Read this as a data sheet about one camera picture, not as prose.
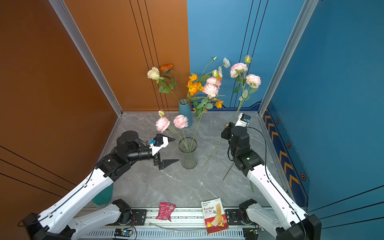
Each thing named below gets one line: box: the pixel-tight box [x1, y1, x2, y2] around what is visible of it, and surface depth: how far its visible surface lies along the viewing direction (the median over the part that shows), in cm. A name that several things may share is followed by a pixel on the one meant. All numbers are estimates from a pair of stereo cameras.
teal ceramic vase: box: [179, 98, 193, 127], surface depth 101 cm
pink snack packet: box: [155, 202, 177, 222], surface depth 76 cm
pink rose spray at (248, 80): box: [204, 55, 261, 167], surface depth 68 cm
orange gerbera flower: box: [159, 63, 182, 101], surface depth 92 cm
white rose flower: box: [147, 66, 180, 102], surface depth 82 cm
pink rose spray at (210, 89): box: [189, 70, 222, 151], surface depth 70 cm
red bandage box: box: [201, 197, 229, 234], surface depth 72 cm
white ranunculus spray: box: [198, 56, 231, 83], surface depth 91 cm
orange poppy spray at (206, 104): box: [192, 98, 224, 111], surface depth 71 cm
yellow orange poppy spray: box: [186, 73, 205, 103], surface depth 81 cm
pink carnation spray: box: [155, 110, 189, 150], surface depth 71 cm
